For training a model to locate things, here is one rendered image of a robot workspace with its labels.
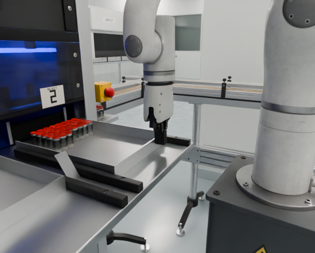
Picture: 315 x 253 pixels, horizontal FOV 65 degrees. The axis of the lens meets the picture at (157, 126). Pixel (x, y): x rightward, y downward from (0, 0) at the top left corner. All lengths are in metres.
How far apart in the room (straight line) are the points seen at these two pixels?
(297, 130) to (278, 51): 0.16
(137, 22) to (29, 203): 0.41
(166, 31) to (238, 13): 1.48
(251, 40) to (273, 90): 1.53
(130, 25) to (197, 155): 1.21
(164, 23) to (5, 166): 0.51
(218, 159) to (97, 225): 1.24
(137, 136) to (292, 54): 0.52
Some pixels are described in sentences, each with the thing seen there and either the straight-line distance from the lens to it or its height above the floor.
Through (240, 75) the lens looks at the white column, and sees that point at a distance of 2.06.
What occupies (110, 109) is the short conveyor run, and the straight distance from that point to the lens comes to 1.23.
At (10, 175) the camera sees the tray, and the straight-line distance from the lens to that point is 0.68.
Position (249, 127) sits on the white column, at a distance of 2.13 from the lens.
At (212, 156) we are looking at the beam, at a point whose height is 0.50.
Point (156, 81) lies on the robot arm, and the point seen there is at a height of 1.08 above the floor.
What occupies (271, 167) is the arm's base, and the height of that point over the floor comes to 0.93.
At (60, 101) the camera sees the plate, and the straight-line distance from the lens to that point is 0.85.
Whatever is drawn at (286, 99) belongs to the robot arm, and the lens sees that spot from 0.53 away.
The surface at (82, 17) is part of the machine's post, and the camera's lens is 0.94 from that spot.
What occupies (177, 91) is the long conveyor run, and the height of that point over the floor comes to 0.90.
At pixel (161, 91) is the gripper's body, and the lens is 0.64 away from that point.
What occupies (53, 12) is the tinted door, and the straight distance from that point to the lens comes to 0.87.
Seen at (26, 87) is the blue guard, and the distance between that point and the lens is 0.78.
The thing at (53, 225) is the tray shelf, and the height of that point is 0.88.
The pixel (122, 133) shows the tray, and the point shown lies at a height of 0.89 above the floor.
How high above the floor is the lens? 1.16
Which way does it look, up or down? 18 degrees down
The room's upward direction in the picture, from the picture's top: straight up
